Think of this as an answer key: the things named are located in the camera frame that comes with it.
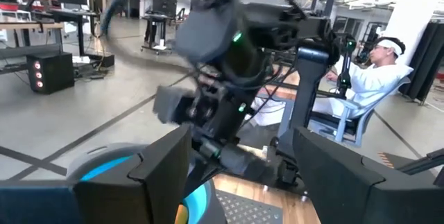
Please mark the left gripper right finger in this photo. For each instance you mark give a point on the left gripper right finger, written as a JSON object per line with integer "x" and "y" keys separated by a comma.
{"x": 347, "y": 189}

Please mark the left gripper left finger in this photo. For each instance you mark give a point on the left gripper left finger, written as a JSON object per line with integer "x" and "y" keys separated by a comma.
{"x": 156, "y": 189}

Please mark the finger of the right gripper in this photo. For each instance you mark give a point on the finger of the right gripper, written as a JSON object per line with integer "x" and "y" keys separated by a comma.
{"x": 203, "y": 173}
{"x": 246, "y": 166}

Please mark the blue collapsible bowl grey rim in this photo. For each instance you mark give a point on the blue collapsible bowl grey rim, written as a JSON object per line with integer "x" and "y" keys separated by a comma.
{"x": 100, "y": 153}

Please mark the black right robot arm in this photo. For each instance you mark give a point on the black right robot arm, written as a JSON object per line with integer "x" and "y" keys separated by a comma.
{"x": 308, "y": 78}

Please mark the person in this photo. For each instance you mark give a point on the person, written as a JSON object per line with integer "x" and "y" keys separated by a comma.
{"x": 367, "y": 82}

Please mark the grey plastic chair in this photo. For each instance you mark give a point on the grey plastic chair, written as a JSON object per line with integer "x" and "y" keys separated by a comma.
{"x": 400, "y": 85}

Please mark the black equipment cart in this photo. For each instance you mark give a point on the black equipment cart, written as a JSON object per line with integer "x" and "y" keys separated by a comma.
{"x": 163, "y": 5}

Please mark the black curtain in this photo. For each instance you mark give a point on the black curtain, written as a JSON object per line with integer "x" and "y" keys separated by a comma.
{"x": 426, "y": 61}

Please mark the black computer case red lights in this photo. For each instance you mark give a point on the black computer case red lights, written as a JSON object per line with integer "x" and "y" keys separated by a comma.
{"x": 55, "y": 73}

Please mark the black standing desk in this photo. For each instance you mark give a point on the black standing desk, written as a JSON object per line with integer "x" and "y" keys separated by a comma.
{"x": 69, "y": 13}

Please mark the wooden workbench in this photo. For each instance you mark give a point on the wooden workbench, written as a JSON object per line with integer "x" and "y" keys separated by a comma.
{"x": 27, "y": 25}

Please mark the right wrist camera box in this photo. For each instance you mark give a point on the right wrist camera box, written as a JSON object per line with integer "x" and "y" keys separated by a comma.
{"x": 171, "y": 104}

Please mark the black table frame rails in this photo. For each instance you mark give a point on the black table frame rails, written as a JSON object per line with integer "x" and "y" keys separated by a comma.
{"x": 419, "y": 163}

